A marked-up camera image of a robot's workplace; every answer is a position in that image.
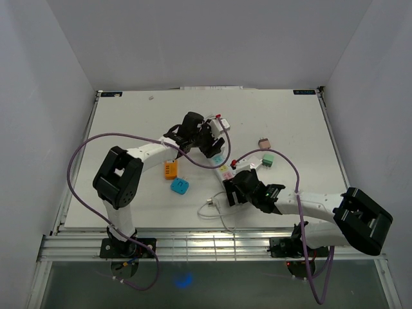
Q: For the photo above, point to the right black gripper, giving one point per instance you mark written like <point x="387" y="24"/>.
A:
<point x="230" y="188"/>

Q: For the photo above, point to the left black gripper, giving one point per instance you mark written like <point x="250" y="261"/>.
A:
<point x="208" y="151"/>

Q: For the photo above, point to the white pastel power strip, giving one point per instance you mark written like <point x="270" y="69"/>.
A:
<point x="224" y="172"/>

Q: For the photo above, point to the green plug adapter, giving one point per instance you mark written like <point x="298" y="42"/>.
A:
<point x="267" y="160"/>

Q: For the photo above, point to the pink plug adapter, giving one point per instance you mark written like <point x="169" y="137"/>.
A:
<point x="264" y="143"/>

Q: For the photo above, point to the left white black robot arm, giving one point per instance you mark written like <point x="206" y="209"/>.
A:
<point x="117" y="179"/>

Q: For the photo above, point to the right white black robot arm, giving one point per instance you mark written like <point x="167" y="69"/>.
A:
<point x="348" y="219"/>

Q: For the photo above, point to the blue plug adapter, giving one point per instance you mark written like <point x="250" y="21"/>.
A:
<point x="179" y="185"/>

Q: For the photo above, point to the orange power adapter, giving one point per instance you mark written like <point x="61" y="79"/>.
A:
<point x="170" y="169"/>

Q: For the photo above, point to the right blue corner label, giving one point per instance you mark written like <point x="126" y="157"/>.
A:
<point x="304" y="92"/>

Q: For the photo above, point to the blue corner label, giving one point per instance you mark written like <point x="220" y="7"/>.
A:
<point x="111" y="94"/>
<point x="304" y="92"/>

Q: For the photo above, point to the left blue corner label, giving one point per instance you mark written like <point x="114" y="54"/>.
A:
<point x="111" y="94"/>

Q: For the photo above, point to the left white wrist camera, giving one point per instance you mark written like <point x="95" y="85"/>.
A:
<point x="218" y="126"/>

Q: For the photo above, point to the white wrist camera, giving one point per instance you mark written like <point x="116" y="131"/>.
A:
<point x="218" y="126"/>
<point x="247" y="164"/>

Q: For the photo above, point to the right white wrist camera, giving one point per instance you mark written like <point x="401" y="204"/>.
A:
<point x="247" y="164"/>

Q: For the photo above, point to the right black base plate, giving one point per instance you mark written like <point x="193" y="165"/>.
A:
<point x="285" y="247"/>

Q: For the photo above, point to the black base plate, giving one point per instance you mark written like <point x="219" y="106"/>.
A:
<point x="285" y="247"/>
<point x="115" y="249"/>

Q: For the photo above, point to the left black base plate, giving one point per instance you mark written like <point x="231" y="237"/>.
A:
<point x="115" y="249"/>

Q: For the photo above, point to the aluminium front rail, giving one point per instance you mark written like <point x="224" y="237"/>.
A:
<point x="171" y="245"/>

